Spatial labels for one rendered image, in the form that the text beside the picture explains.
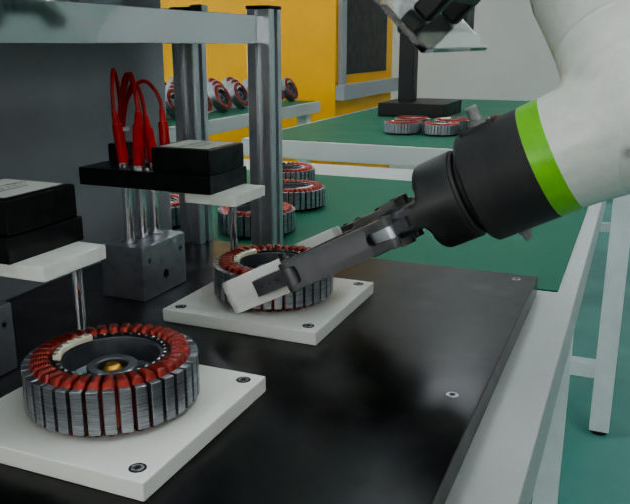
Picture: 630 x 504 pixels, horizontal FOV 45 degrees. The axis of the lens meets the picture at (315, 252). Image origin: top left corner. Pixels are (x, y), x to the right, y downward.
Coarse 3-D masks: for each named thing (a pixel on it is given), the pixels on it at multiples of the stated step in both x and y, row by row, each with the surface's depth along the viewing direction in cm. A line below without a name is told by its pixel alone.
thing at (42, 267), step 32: (0, 192) 48; (32, 192) 48; (64, 192) 51; (0, 224) 46; (32, 224) 48; (64, 224) 51; (0, 256) 47; (32, 256) 48; (64, 256) 49; (96, 256) 51
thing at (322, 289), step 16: (224, 256) 71; (240, 256) 72; (256, 256) 74; (272, 256) 74; (288, 256) 74; (224, 272) 68; (240, 272) 67; (304, 288) 67; (320, 288) 69; (272, 304) 67; (288, 304) 67; (304, 304) 68
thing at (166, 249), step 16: (112, 240) 75; (144, 240) 75; (160, 240) 75; (176, 240) 78; (112, 256) 74; (128, 256) 73; (144, 256) 73; (160, 256) 75; (176, 256) 78; (112, 272) 74; (128, 272) 74; (144, 272) 73; (160, 272) 76; (176, 272) 78; (112, 288) 75; (128, 288) 74; (144, 288) 73; (160, 288) 76
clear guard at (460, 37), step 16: (384, 0) 55; (400, 0) 60; (416, 0) 65; (400, 16) 56; (416, 16) 60; (416, 32) 56; (432, 32) 60; (448, 32) 65; (464, 32) 72; (432, 48) 56; (448, 48) 61; (464, 48) 66; (480, 48) 73
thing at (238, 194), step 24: (168, 144) 71; (192, 144) 71; (216, 144) 71; (240, 144) 72; (96, 168) 72; (120, 168) 72; (144, 168) 71; (168, 168) 69; (192, 168) 68; (216, 168) 69; (240, 168) 73; (144, 192) 75; (192, 192) 69; (216, 192) 69; (240, 192) 69; (264, 192) 73; (144, 216) 76
